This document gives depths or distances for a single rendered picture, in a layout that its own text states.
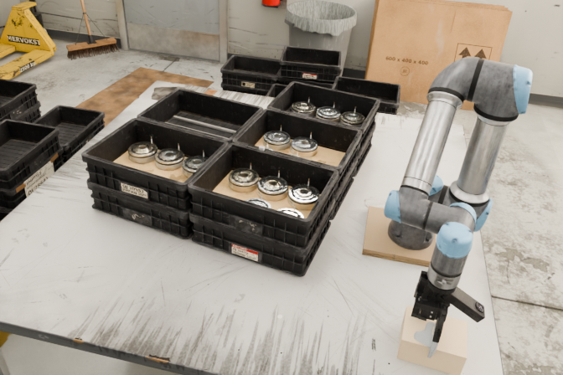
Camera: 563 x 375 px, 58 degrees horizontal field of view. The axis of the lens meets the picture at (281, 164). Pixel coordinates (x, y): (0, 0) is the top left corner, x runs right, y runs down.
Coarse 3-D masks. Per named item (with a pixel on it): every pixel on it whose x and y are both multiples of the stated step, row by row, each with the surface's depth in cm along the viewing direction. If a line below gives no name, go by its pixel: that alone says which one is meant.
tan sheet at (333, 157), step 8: (256, 144) 196; (288, 152) 192; (320, 152) 193; (328, 152) 194; (336, 152) 194; (344, 152) 194; (312, 160) 188; (320, 160) 189; (328, 160) 189; (336, 160) 189
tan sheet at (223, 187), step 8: (224, 184) 173; (216, 192) 169; (224, 192) 169; (232, 192) 169; (256, 192) 170; (280, 200) 167; (272, 208) 163; (280, 208) 163; (296, 208) 163; (304, 216) 160
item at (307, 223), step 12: (228, 144) 176; (216, 156) 169; (276, 156) 171; (204, 168) 162; (324, 168) 166; (192, 180) 156; (336, 180) 164; (192, 192) 154; (204, 192) 152; (324, 192) 155; (228, 204) 150; (240, 204) 148; (252, 204) 148; (276, 216) 145; (288, 216) 144; (312, 216) 144
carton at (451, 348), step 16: (416, 320) 135; (448, 320) 135; (400, 336) 135; (448, 336) 130; (464, 336) 131; (400, 352) 132; (416, 352) 130; (448, 352) 126; (464, 352) 127; (432, 368) 131; (448, 368) 129
